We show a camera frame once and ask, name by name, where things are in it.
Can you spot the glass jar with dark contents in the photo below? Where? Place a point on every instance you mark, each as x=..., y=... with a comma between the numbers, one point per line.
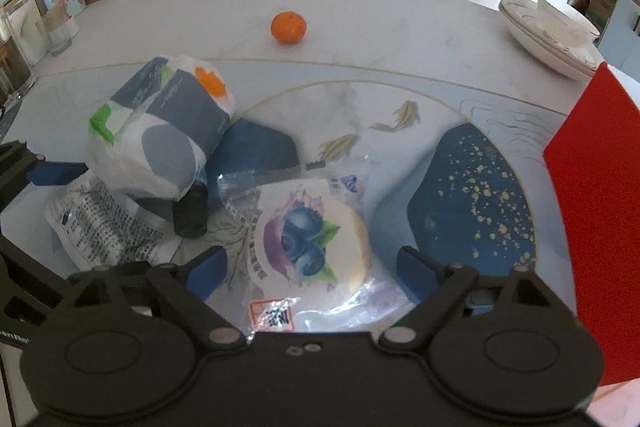
x=16, y=74

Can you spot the red cardboard box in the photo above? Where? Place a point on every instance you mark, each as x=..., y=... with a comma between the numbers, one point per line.
x=593, y=162

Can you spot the printed text white packet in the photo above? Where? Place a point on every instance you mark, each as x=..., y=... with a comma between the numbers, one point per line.
x=98, y=227

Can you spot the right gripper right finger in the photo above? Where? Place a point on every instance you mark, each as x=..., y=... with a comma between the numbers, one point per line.
x=440, y=290

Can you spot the blueberry pastry clear packet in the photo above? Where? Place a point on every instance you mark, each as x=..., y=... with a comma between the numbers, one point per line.
x=305, y=263

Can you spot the stacked white plates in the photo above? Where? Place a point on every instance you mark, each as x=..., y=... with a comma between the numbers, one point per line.
x=525, y=26

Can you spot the white blue green snack bag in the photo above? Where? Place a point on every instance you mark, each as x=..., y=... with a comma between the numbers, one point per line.
x=155, y=134

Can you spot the small drinking glass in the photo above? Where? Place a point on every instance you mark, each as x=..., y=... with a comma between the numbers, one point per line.
x=54, y=22

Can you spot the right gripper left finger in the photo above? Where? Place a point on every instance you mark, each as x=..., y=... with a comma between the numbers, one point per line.
x=181, y=292

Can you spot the small dark bottle blue label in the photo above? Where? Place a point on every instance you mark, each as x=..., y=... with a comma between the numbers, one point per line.
x=190, y=213

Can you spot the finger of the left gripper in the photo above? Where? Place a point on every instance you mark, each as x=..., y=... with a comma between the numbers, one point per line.
x=55, y=172

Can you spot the orange tangerine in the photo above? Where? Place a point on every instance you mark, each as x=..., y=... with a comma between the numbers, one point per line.
x=288, y=27

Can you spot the white bowl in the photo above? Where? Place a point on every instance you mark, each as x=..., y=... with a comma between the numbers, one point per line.
x=565, y=24

